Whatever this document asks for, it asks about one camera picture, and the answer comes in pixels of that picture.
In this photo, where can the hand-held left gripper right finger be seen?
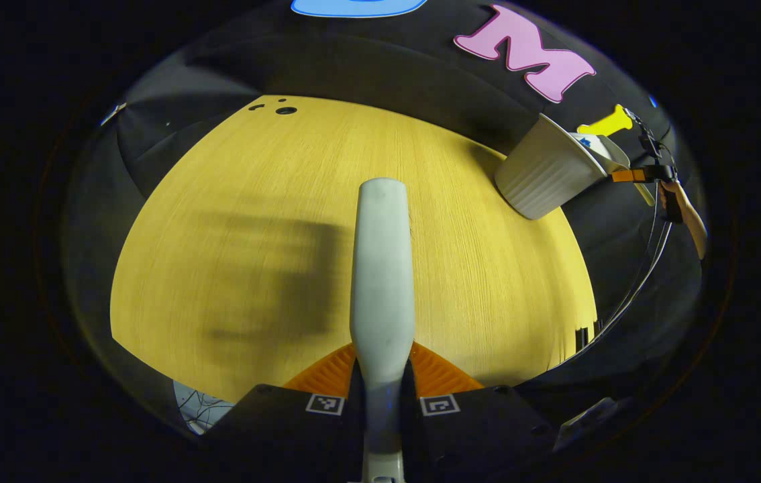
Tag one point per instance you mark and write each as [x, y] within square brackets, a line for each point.
[481, 422]

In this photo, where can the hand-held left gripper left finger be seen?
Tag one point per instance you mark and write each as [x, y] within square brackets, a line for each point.
[280, 422]

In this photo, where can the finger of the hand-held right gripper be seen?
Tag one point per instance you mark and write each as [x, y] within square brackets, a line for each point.
[635, 175]

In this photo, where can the white dustpan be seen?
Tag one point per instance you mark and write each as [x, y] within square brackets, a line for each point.
[612, 153]

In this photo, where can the white ribbed garbage bin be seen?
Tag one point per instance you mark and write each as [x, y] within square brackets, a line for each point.
[545, 174]

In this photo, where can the small white broom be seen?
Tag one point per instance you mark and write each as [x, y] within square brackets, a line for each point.
[382, 268]

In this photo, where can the black backdrop cloth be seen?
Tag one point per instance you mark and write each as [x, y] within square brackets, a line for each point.
[387, 60]

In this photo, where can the white clip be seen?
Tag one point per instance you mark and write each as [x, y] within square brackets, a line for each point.
[112, 114]

